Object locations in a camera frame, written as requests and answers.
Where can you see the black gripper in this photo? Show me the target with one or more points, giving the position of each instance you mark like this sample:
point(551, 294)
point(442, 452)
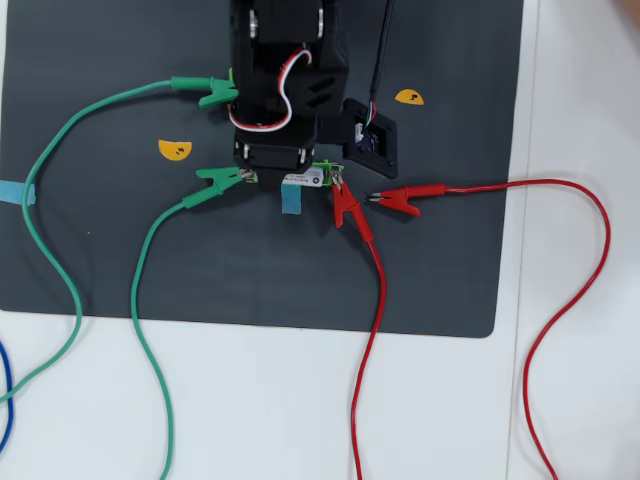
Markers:
point(274, 155)

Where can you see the white AA battery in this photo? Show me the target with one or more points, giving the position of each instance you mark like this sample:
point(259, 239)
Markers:
point(307, 178)

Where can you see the red alligator clip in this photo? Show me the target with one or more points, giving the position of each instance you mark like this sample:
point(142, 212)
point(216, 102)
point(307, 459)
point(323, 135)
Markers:
point(405, 197)
point(345, 202)

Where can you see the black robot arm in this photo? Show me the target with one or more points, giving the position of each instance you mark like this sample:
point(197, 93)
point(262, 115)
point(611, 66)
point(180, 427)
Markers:
point(265, 60)

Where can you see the green alligator clip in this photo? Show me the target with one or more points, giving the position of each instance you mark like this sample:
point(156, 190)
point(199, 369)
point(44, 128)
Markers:
point(220, 182)
point(215, 92)

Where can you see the green battery holder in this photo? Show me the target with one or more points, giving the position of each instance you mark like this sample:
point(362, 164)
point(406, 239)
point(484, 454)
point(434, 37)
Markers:
point(325, 166)

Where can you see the blue masking tape strip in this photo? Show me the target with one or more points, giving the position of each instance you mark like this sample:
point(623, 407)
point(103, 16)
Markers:
point(291, 200)

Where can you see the dark grey work mat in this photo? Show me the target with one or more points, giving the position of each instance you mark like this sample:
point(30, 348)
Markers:
point(250, 270)

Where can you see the orange half-round sticker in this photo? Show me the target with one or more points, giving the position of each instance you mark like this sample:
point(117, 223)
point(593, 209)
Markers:
point(175, 150)
point(410, 97)

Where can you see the short blue tape piece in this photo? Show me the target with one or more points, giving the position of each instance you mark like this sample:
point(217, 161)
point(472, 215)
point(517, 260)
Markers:
point(12, 192)

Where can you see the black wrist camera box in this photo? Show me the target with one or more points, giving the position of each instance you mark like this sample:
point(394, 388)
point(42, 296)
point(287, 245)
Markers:
point(375, 145)

